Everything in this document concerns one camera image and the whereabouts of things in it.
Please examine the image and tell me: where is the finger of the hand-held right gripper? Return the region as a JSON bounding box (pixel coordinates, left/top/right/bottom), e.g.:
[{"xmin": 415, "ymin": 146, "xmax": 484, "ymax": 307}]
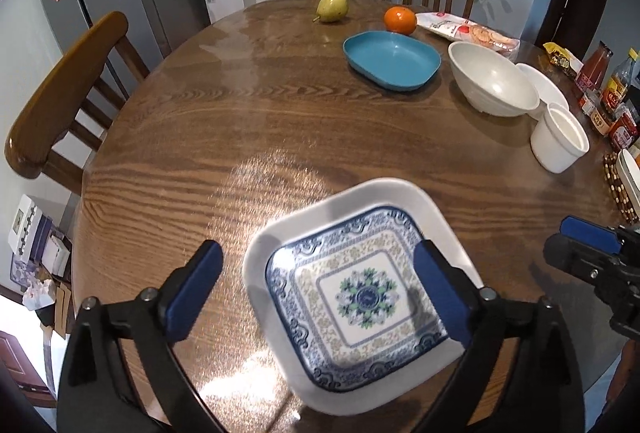
[{"xmin": 544, "ymin": 215, "xmax": 640, "ymax": 340}]

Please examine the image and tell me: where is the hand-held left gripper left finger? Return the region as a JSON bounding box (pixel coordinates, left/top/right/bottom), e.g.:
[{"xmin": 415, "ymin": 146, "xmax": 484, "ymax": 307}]
[{"xmin": 57, "ymin": 239, "xmax": 224, "ymax": 433}]

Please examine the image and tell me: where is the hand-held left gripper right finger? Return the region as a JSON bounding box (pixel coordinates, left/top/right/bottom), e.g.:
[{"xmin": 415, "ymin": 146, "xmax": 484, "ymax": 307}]
[{"xmin": 413, "ymin": 239, "xmax": 586, "ymax": 433}]

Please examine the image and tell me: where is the blue patterned square plate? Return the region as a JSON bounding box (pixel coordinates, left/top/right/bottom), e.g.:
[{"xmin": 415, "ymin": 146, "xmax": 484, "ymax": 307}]
[{"xmin": 242, "ymin": 178, "xmax": 485, "ymax": 415}]

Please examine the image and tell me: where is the white cup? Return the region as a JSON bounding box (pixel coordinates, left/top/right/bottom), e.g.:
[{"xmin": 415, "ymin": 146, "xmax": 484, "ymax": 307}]
[{"xmin": 530, "ymin": 103, "xmax": 591, "ymax": 174}]

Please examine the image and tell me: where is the large white bowl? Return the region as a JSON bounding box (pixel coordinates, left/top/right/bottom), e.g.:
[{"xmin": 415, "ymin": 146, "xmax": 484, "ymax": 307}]
[{"xmin": 447, "ymin": 41, "xmax": 541, "ymax": 118}]

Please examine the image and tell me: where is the blue oval plate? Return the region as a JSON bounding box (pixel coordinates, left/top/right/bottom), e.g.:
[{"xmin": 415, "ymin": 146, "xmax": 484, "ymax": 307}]
[{"xmin": 343, "ymin": 31, "xmax": 442, "ymax": 91}]

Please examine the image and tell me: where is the wooden beaded mat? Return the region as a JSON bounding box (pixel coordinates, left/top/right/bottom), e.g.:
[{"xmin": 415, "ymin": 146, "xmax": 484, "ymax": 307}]
[{"xmin": 602, "ymin": 153, "xmax": 640, "ymax": 227}]

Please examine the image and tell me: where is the white dish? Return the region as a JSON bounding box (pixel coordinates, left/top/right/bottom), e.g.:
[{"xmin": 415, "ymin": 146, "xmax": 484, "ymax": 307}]
[{"xmin": 617, "ymin": 148, "xmax": 640, "ymax": 210}]

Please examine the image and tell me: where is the red label sauce jar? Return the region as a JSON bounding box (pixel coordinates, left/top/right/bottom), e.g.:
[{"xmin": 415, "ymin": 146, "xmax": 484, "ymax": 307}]
[{"xmin": 607, "ymin": 110, "xmax": 640, "ymax": 152}]

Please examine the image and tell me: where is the small sauce jar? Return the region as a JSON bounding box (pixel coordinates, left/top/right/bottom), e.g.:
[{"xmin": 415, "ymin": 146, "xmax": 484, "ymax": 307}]
[{"xmin": 580, "ymin": 90, "xmax": 614, "ymax": 137}]

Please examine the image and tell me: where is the shallow white bowl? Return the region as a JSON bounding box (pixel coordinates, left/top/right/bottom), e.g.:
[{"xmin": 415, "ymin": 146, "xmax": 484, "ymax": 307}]
[{"xmin": 515, "ymin": 63, "xmax": 571, "ymax": 121}]

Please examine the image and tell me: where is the dark sauce bottle yellow cap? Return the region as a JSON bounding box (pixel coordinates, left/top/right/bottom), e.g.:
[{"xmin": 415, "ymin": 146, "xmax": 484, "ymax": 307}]
[{"xmin": 600, "ymin": 49, "xmax": 640, "ymax": 114}]

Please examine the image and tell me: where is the red sauce bottle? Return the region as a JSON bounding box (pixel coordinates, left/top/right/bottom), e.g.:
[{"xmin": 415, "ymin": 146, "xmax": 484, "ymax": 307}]
[{"xmin": 574, "ymin": 41, "xmax": 614, "ymax": 94}]

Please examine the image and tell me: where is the yellow snack packet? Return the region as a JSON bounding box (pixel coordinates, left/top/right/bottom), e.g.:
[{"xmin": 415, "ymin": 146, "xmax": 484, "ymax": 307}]
[{"xmin": 543, "ymin": 42, "xmax": 585, "ymax": 78}]

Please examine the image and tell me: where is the wooden chair curved backrest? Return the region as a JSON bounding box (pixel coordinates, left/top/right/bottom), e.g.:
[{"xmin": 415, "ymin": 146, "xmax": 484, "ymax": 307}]
[{"xmin": 5, "ymin": 11, "xmax": 152, "ymax": 194}]

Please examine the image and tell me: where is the white snack bag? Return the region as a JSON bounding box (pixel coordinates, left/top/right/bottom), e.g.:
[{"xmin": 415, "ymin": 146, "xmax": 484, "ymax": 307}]
[{"xmin": 415, "ymin": 11, "xmax": 521, "ymax": 60}]

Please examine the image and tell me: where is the orange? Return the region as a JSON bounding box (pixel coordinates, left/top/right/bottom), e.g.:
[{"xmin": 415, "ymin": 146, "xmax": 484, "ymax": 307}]
[{"xmin": 384, "ymin": 6, "xmax": 417, "ymax": 35}]

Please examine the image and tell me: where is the green pear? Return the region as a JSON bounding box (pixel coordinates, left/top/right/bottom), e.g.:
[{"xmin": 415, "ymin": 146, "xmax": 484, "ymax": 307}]
[{"xmin": 313, "ymin": 0, "xmax": 349, "ymax": 24}]

